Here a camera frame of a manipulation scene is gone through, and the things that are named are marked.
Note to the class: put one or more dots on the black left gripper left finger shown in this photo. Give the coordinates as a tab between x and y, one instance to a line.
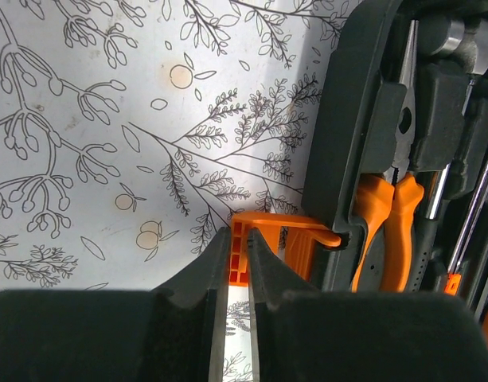
174	332

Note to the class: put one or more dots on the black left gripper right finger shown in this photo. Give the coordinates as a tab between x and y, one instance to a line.
300	333

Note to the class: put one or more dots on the orange utility knife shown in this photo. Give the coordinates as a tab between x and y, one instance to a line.
470	220

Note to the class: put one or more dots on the orange black needle-nose pliers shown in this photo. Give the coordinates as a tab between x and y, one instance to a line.
388	201

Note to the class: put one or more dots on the dark green tool case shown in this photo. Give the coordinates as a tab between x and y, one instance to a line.
354	136

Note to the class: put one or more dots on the steel claw hammer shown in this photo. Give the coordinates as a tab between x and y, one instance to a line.
453	55

